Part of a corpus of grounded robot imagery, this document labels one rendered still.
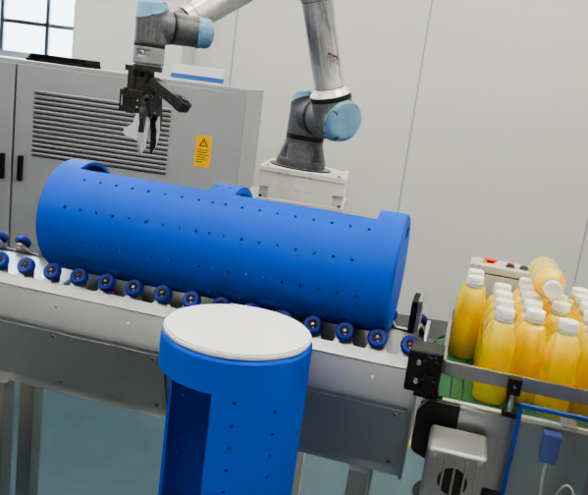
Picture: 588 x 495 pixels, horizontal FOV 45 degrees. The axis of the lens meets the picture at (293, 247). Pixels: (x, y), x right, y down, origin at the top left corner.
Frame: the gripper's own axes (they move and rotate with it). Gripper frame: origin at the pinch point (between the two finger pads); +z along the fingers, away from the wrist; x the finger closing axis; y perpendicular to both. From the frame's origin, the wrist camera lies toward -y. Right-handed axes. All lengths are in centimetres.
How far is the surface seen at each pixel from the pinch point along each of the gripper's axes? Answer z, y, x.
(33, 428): 86, 31, -5
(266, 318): 26, -44, 34
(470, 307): 26, -83, -5
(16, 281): 36.8, 27.4, 12.0
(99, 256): 26.0, 4.1, 13.2
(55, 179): 9.6, 18.9, 10.4
